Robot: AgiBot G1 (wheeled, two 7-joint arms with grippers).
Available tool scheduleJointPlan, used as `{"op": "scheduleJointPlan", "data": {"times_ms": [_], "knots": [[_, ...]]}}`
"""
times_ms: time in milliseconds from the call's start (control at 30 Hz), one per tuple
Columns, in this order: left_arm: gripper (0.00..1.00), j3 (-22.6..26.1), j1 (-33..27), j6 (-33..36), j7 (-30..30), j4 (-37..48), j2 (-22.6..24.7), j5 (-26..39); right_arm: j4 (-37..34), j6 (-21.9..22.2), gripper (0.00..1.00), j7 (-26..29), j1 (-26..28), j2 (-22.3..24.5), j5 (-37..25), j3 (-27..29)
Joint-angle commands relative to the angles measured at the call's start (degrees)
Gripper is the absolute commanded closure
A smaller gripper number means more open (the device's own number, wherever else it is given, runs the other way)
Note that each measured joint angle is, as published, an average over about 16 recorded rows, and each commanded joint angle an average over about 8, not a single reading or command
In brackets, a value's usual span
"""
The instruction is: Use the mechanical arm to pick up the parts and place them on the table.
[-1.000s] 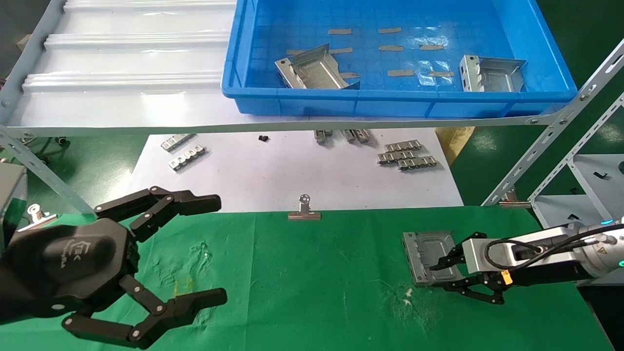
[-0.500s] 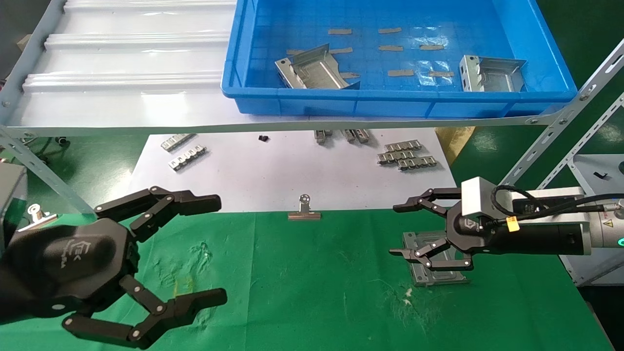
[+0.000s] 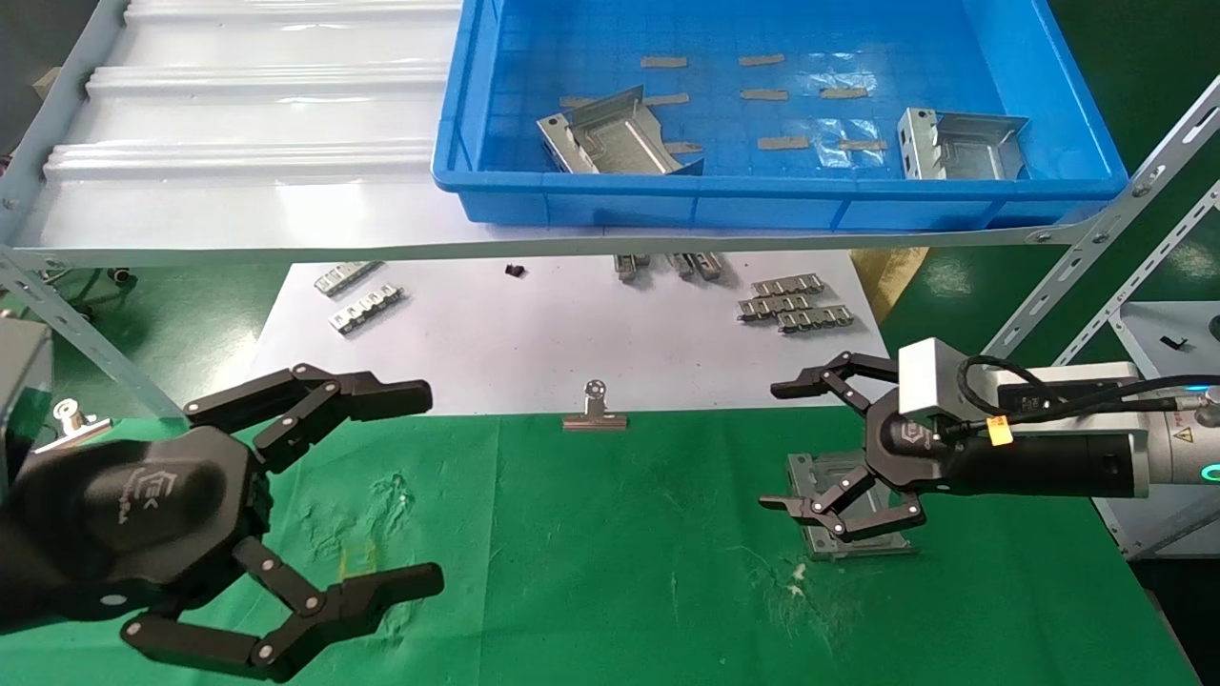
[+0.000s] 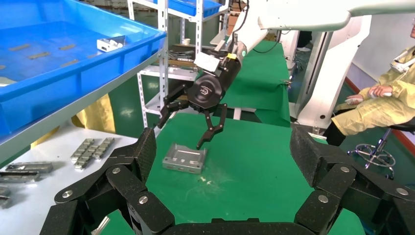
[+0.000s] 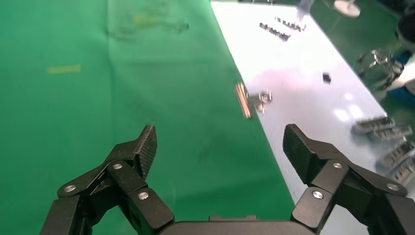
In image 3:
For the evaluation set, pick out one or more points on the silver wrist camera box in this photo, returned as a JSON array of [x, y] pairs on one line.
[[939, 376]]

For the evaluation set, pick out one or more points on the green table cloth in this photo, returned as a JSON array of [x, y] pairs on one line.
[[620, 572]]

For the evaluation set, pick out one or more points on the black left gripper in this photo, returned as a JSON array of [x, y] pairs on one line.
[[143, 514]]

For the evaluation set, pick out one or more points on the perforated metal rail part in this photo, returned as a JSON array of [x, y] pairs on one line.
[[367, 308], [345, 278], [629, 267], [817, 319], [681, 265], [707, 266], [772, 307], [788, 284]]

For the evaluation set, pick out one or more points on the black caster wheel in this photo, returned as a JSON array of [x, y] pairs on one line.
[[120, 277]]

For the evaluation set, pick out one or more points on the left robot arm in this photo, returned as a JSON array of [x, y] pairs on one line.
[[11, 591]]

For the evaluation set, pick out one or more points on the white slotted angle rack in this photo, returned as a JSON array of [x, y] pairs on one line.
[[1144, 324]]

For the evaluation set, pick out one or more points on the silver sheet metal bracket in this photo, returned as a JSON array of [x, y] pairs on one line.
[[963, 152], [620, 143], [863, 549]]

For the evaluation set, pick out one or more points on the silver binder clip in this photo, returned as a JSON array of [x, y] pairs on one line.
[[71, 424], [595, 419]]

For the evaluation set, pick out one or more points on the large blue plastic bin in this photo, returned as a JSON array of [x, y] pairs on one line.
[[762, 205]]

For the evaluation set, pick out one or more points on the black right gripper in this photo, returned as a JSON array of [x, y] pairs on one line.
[[910, 453]]

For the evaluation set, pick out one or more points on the grey metal shelf rack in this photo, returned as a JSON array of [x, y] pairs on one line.
[[238, 124]]

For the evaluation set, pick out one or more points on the clear plastic film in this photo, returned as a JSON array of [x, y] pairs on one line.
[[848, 124]]

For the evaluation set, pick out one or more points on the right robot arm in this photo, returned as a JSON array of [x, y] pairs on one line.
[[1048, 467]]

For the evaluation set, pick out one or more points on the grey tape strip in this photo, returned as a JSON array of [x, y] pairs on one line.
[[667, 98], [761, 59], [764, 94], [664, 61], [782, 143], [863, 145], [575, 100], [844, 92]]

